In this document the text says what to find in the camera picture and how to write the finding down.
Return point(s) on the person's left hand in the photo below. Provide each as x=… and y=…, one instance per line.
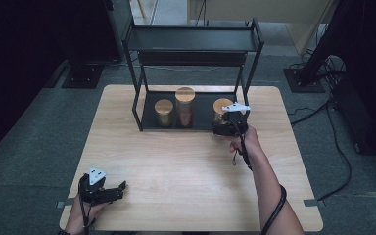
x=76, y=215

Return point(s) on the tall glass jar brown contents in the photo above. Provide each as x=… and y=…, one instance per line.
x=185, y=107

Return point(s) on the person's right hand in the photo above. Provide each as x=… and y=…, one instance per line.
x=253, y=147

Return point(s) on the short glass jar wooden lid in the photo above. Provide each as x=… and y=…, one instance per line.
x=164, y=112

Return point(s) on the black metal two-tier shelf rack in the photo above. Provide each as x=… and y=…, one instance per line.
x=194, y=39

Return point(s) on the dark curtain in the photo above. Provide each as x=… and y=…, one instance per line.
x=19, y=58

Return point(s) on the black box case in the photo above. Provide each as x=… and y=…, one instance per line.
x=362, y=120

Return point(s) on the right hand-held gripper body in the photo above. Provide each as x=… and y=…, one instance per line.
x=236, y=124

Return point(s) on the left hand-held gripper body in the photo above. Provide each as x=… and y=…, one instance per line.
x=93, y=192

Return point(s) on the grey tape strip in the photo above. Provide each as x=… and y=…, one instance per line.
x=64, y=203
x=313, y=202

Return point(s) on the glass jar dark chunky contents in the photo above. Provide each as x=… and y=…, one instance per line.
x=220, y=114

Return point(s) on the beige wooden cabinet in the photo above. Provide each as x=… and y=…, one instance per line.
x=261, y=9

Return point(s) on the black slanted stand post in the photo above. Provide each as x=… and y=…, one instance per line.
x=326, y=39

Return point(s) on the black stand base plate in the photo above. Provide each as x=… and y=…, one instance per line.
x=82, y=77
x=302, y=83

